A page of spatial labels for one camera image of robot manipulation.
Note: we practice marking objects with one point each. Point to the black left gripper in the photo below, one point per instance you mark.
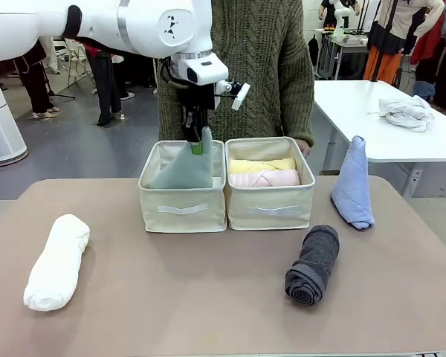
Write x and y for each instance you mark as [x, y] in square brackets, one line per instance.
[197, 97]

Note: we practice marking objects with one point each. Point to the green cone towel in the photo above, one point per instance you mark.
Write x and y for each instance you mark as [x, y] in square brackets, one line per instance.
[187, 171]

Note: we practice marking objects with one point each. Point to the yellow towel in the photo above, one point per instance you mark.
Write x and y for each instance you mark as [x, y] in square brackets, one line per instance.
[260, 164]

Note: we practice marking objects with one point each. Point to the pink towel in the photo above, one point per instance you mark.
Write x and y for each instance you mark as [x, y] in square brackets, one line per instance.
[260, 179]

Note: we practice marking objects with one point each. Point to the blue cone towel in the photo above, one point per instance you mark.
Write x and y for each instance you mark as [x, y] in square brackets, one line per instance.
[353, 186]

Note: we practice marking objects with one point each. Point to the dark grey towel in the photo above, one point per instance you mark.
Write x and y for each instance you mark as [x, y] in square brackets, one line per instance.
[312, 267]

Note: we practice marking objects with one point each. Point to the white towel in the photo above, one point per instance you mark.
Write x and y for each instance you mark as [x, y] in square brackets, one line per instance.
[57, 260]

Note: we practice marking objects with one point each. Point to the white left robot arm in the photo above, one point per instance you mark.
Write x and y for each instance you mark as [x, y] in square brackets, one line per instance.
[96, 26]

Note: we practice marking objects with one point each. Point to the small white background robot arm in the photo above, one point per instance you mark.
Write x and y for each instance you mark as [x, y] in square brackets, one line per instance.
[341, 18]

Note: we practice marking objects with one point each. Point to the person's bare hand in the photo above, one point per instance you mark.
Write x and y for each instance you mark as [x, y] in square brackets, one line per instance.
[304, 148]

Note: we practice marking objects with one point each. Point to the beige fabric storage bin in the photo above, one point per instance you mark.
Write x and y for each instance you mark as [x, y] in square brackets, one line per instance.
[182, 212]
[271, 210]

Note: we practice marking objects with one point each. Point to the person in red and pink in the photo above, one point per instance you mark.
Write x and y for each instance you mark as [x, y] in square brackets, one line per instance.
[104, 82]

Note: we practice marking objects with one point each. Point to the person in green knit sweater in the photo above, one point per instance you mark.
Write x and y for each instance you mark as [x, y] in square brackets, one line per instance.
[267, 56]

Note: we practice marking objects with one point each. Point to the black hanging bag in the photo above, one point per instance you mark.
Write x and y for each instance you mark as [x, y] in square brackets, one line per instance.
[312, 48]

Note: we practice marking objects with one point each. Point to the white background table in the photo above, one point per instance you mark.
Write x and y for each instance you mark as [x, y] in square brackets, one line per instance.
[357, 111]

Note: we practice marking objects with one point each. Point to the grey background work table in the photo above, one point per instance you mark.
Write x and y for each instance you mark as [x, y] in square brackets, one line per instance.
[338, 52]

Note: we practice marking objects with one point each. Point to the white cylindrical air purifier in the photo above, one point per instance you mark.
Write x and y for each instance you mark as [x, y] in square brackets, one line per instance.
[0, 126]

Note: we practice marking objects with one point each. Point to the crumpled white cloth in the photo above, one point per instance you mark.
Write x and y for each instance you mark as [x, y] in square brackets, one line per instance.
[407, 113]

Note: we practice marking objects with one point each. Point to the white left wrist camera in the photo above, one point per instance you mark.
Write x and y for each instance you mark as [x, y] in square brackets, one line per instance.
[241, 94]

